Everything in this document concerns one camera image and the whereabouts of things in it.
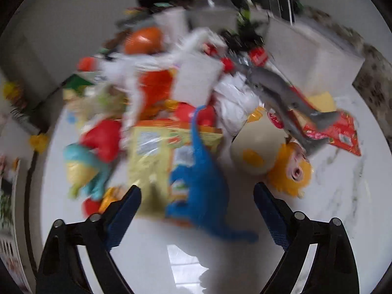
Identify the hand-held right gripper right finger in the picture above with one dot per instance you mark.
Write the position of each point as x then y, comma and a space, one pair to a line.
272, 217

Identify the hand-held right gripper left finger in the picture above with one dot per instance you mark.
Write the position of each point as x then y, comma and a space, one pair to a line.
122, 214

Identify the yellow snack bag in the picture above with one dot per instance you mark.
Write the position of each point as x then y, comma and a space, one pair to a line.
147, 159

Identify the small red ball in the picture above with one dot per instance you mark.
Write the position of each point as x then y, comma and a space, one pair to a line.
91, 206

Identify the orange monkey toy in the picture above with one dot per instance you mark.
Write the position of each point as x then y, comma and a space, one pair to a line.
283, 167

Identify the teal yellow toy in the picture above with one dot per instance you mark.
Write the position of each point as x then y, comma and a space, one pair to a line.
85, 165

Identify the cream ball yellow spots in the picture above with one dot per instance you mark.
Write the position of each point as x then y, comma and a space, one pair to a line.
254, 141

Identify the red plush toy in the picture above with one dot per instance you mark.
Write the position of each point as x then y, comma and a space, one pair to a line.
102, 137

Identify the blue dinosaur toy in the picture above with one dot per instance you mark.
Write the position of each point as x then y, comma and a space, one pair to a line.
199, 183

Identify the red snack packet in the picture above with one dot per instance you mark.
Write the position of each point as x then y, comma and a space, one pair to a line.
343, 128

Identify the white plastic bag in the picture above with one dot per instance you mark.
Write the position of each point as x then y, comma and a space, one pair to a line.
235, 104

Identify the red plastic toy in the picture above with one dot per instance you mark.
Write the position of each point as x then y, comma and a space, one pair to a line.
183, 111

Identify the yellow sponge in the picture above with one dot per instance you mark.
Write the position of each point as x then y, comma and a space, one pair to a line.
321, 101

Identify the grey shark toy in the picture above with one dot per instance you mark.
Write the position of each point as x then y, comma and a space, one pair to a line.
275, 85

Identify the green yellow cartoon packet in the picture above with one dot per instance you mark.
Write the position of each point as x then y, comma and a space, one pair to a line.
76, 87

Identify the white fluffy toy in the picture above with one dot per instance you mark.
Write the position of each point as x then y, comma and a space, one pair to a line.
128, 67

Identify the orange tissue packet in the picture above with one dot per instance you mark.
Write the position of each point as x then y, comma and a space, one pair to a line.
199, 76

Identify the red white can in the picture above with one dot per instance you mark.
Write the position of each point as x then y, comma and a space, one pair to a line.
258, 55

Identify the white organiser box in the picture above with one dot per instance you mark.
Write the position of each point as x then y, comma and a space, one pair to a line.
321, 52

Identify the orange ball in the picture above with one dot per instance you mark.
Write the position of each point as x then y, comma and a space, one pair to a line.
144, 41

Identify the black green toy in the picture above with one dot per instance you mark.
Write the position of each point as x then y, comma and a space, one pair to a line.
248, 21

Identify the white paper roll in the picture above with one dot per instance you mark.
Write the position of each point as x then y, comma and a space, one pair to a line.
171, 21

